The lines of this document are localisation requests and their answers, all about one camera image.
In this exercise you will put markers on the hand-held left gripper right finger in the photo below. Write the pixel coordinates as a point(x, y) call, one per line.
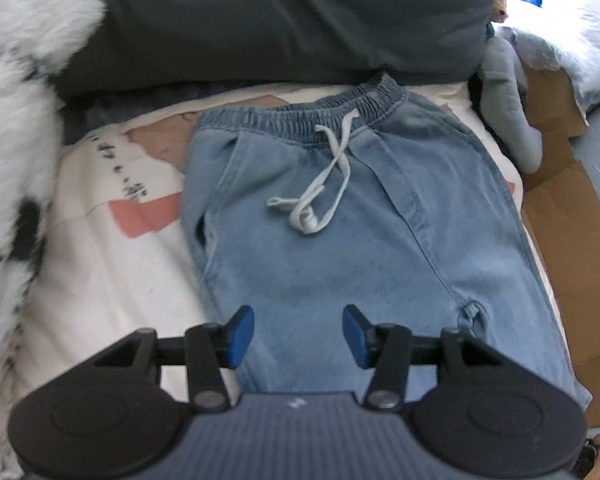
point(355, 332)

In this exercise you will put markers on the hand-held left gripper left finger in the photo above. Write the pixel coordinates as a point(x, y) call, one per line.
point(242, 332)

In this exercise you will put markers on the blue denim pants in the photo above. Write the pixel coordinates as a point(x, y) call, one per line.
point(355, 260)

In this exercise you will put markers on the bear print bed sheet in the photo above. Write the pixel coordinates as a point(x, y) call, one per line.
point(105, 270)

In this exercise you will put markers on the flattened cardboard sheet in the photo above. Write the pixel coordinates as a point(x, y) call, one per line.
point(570, 260)

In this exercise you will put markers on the dark grey blanket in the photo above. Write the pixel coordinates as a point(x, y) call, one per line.
point(110, 110)

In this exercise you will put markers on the folded brown fleece cloth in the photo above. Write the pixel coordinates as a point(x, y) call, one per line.
point(597, 452)

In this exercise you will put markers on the grey neck pillow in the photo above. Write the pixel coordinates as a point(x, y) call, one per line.
point(505, 105)

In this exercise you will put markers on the dark grey pillow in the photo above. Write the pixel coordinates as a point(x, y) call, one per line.
point(280, 20)

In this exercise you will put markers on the white spotted fluffy blanket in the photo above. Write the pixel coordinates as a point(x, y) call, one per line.
point(20, 60)

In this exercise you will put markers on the small brown teddy bear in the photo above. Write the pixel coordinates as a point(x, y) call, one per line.
point(499, 10)

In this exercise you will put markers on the white pillow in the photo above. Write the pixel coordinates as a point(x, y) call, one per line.
point(570, 25)

